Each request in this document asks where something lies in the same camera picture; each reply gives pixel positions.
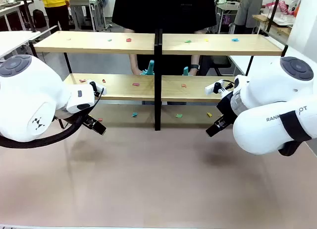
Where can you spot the person's left forearm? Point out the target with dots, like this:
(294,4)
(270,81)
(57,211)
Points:
(195,59)

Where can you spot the wooden background table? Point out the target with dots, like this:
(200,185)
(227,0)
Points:
(275,23)

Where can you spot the teal paper scrap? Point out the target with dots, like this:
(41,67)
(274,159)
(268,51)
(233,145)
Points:
(134,114)

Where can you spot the black stand pole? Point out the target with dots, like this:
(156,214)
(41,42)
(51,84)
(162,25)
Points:
(27,11)
(273,13)

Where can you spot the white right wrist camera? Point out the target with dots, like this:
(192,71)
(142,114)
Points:
(210,88)

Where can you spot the person in gray shorts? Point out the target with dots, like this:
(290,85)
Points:
(247,11)

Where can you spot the person's left hand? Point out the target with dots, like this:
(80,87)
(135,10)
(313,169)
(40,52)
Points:
(194,72)

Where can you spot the black wrist watch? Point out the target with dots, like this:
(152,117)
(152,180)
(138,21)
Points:
(195,66)

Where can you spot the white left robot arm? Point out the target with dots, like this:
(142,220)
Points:
(27,95)

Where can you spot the pink printed bag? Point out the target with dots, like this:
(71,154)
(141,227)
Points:
(283,6)

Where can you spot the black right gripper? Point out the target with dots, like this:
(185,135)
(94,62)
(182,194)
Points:
(226,108)

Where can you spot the person's right hand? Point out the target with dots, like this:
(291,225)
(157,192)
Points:
(137,72)

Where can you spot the wooden shelf unit black frame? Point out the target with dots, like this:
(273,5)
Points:
(218,44)
(99,41)

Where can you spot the white background desk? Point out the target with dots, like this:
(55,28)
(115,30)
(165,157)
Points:
(83,3)

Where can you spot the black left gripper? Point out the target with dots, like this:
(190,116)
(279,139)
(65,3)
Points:
(88,120)

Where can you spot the person in black clothes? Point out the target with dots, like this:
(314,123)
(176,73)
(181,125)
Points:
(163,11)

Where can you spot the black chair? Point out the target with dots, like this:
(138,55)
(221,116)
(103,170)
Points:
(220,61)

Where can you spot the person in yellow jacket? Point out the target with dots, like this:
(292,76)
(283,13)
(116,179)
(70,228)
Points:
(54,3)

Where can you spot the white panel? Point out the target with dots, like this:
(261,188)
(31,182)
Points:
(303,25)

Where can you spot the person's right forearm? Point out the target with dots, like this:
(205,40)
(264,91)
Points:
(134,61)

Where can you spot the black backpack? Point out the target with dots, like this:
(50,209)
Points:
(39,18)

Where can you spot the white side table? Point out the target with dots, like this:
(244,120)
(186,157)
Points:
(15,40)

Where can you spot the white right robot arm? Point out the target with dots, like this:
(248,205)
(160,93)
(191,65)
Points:
(270,100)

